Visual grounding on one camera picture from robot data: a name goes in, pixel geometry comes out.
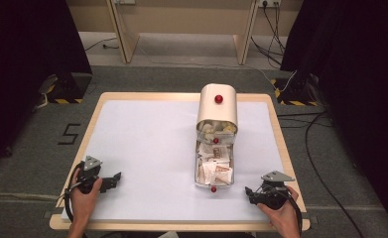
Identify long clear drawer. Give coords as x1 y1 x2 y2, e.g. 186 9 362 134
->
194 140 235 193

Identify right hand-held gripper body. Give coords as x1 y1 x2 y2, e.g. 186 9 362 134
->
253 170 297 211

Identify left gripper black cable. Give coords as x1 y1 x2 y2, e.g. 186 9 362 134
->
63 161 84 223

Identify clear drawer with crumpled wrappers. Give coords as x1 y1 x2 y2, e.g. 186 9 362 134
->
195 119 238 145

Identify short black floor cable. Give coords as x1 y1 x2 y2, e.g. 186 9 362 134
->
83 36 120 53

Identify crumpled white yellow wrappers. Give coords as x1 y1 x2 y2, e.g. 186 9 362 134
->
197 120 237 140

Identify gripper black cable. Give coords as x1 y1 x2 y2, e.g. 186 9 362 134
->
63 161 84 223
270 185 304 236

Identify wooden table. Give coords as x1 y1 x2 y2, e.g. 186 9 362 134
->
49 91 312 232

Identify black curtain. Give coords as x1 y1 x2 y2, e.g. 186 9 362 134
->
0 0 93 171
279 0 388 229

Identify person's left hand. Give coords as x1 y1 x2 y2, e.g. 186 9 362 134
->
69 168 103 226

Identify pile of paper packets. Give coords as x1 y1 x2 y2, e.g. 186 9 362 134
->
196 142 234 186

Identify bundle of black plug cables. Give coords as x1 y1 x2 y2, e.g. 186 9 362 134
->
250 1 288 67

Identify white table mat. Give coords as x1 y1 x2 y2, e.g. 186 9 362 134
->
61 99 286 223

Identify person's right hand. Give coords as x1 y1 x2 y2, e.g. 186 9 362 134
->
257 185 301 233

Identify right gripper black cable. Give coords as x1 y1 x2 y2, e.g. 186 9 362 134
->
270 185 304 236

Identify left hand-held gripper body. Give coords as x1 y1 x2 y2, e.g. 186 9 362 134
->
76 155 111 194

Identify black stand base striped tape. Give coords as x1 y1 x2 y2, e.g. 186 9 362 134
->
270 70 319 107
45 71 94 105

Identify wooden desk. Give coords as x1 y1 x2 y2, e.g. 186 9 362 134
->
105 0 260 65

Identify long black floor cable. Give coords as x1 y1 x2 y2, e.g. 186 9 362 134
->
276 111 366 238

